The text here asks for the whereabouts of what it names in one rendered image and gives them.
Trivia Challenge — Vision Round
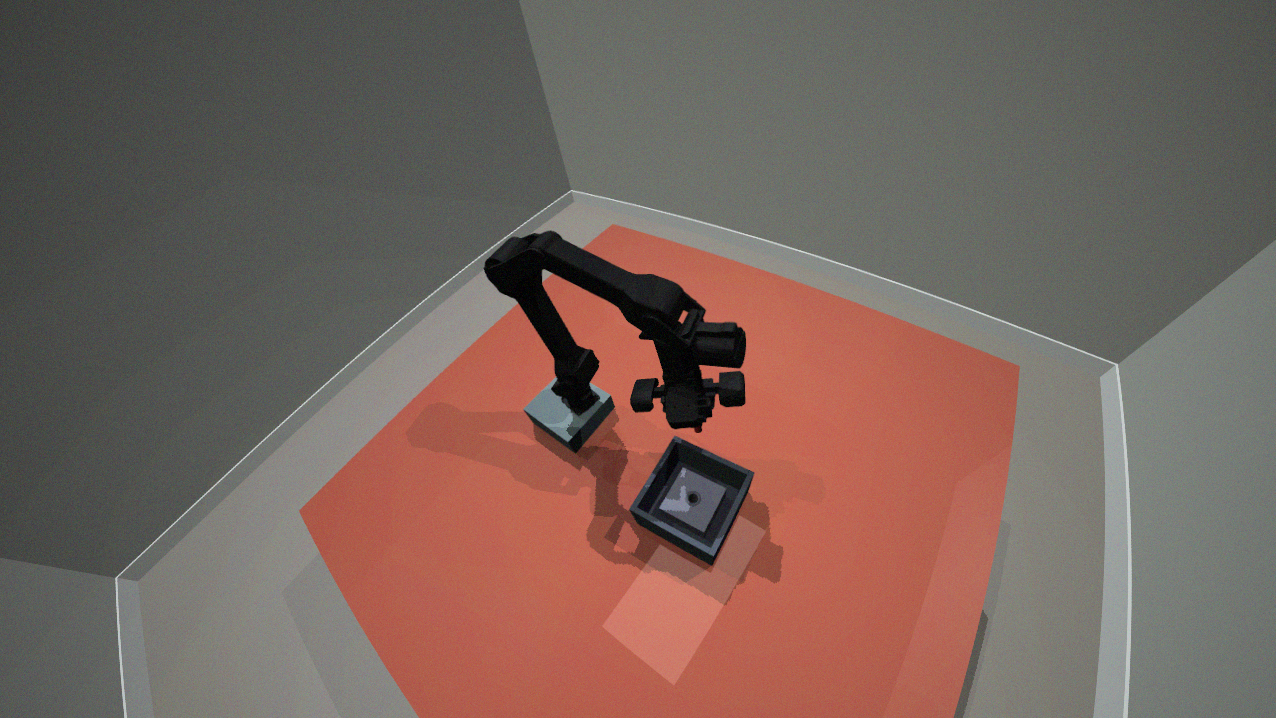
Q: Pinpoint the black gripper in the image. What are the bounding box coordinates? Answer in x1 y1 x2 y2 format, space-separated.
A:
630 361 746 413

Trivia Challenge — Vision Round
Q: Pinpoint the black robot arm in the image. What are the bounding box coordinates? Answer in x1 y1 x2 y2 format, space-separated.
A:
484 230 746 429

